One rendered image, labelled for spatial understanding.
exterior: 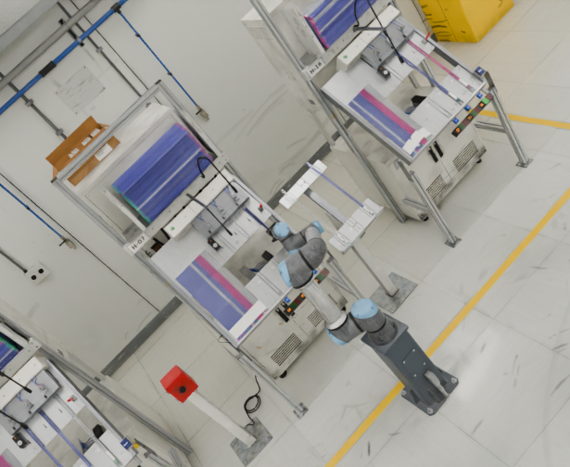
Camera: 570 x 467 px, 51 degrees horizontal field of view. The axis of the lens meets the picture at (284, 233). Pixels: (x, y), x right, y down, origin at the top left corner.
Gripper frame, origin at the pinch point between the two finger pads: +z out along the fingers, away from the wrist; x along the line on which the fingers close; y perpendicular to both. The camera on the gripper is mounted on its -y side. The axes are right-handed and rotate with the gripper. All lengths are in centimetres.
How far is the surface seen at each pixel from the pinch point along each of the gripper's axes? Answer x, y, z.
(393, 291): -33, -79, 37
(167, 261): 53, 35, 10
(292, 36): -94, 77, 8
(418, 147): -95, -23, -6
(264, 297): 29.7, -18.3, -3.9
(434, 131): -110, -23, -5
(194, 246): 36.1, 29.9, 8.5
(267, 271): 17.7, -9.3, -1.6
